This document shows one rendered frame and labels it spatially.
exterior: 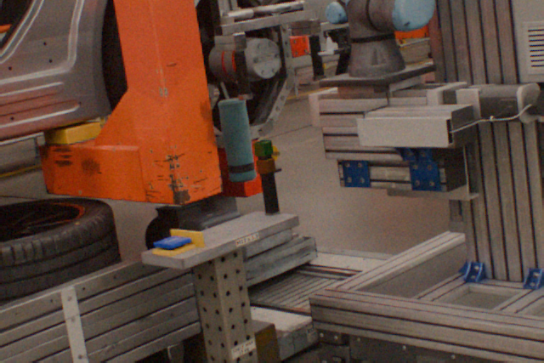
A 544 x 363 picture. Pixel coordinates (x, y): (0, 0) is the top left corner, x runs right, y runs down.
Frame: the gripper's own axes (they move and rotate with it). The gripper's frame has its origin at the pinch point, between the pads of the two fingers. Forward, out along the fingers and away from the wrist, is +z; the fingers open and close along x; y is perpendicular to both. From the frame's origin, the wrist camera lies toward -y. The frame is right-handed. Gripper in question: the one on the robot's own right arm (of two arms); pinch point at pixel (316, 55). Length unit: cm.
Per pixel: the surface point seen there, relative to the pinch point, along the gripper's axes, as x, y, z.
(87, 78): -42, 4, 61
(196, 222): -10, -43, 52
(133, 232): -168, -83, -37
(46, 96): -42, 1, 77
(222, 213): -9, -42, 43
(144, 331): 2, -64, 87
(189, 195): 10, -29, 70
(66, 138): -43, -13, 72
